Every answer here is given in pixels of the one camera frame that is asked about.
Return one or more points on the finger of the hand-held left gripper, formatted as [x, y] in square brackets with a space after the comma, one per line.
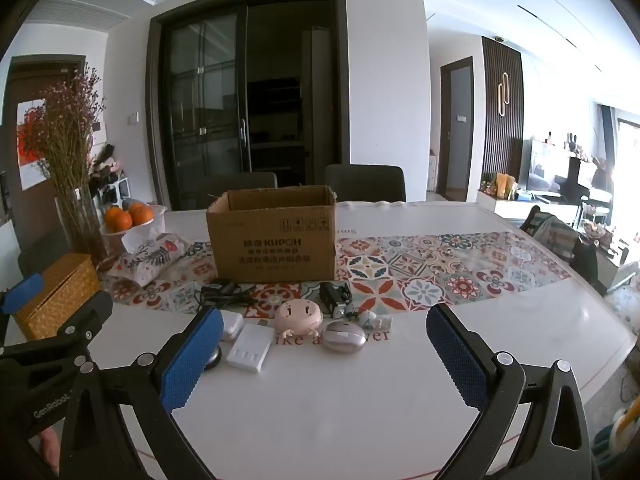
[22, 288]
[85, 321]

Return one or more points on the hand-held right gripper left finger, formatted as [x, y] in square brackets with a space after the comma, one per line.
[192, 357]

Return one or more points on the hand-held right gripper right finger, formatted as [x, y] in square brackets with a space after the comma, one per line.
[457, 360]

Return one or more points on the white power adapter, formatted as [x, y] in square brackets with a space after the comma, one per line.
[247, 352]

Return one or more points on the pink round toy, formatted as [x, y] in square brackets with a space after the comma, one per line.
[297, 316]

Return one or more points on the pink silver computer mouse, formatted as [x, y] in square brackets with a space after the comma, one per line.
[342, 337]

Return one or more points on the brown cardboard box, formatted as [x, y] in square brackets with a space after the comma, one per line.
[272, 240]

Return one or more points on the person's left hand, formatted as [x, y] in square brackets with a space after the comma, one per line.
[48, 449]

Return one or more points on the black round gadget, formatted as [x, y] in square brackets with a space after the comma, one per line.
[216, 357]

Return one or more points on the woven wicker box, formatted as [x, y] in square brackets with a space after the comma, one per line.
[55, 295]

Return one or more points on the white charger plug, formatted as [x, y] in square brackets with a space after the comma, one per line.
[232, 324]

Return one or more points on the glass vase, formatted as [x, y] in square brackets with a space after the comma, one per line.
[82, 230]

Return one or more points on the floral tissue pack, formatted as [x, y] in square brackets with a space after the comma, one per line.
[150, 260]

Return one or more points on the white fruit stand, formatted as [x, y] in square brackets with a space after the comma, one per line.
[112, 235]

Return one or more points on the patterned table runner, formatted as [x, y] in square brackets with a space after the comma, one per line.
[425, 270]

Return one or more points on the orange fruit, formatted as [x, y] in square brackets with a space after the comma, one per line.
[141, 212]
[117, 219]

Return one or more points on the cluttered white shelf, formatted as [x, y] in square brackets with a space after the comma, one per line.
[107, 177]

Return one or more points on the black selfie stick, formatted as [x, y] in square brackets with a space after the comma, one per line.
[331, 297]

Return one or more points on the chair with plaid cushion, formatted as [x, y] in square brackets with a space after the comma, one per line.
[550, 232]

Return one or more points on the white television cabinet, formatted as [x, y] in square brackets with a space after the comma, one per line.
[505, 205]

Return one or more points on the dried flower bunch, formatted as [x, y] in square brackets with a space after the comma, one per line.
[65, 130]

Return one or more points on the yellow white object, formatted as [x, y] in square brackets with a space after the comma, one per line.
[622, 425]

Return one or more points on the yellow snack bags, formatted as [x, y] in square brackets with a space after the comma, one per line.
[502, 185]

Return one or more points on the dark dining chair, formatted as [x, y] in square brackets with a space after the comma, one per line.
[240, 182]
[365, 182]

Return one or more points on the flat television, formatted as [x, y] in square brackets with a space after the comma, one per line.
[542, 165]

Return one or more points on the black piano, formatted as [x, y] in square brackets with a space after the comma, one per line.
[575, 180]

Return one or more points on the dark framed room door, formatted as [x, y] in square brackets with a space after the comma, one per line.
[457, 135]

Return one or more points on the brown wooden door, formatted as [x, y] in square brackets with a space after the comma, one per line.
[65, 67]

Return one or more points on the dark glass sliding door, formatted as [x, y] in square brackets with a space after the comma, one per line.
[200, 110]

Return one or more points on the blue curtain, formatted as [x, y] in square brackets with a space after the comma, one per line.
[607, 130]

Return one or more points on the red wall poster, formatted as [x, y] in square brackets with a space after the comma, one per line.
[30, 135]

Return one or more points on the dark slatted wall panel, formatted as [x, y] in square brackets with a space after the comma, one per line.
[492, 135]

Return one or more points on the oval wall lamp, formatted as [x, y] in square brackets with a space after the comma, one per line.
[504, 92]

